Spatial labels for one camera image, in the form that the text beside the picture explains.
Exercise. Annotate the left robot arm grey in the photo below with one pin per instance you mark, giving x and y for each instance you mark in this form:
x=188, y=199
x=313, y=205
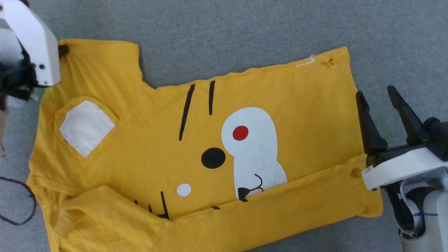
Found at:
x=14, y=80

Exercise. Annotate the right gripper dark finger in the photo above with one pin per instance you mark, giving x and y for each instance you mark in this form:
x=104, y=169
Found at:
x=371, y=136
x=411, y=126

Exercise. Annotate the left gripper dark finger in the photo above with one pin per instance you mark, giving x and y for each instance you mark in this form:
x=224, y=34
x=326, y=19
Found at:
x=63, y=51

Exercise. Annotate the grey fabric sofa cushion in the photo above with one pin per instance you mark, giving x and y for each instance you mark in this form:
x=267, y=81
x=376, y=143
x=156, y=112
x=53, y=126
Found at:
x=245, y=31

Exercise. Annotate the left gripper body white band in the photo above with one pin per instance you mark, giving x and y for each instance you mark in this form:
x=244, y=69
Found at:
x=35, y=45

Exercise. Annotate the yellow cartoon face t-shirt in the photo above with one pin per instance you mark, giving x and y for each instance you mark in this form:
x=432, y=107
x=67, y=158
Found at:
x=147, y=147

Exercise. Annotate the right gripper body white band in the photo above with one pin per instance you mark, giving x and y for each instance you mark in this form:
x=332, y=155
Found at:
x=402, y=169

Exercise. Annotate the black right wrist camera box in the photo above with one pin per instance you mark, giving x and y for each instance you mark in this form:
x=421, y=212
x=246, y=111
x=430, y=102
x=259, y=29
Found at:
x=437, y=138

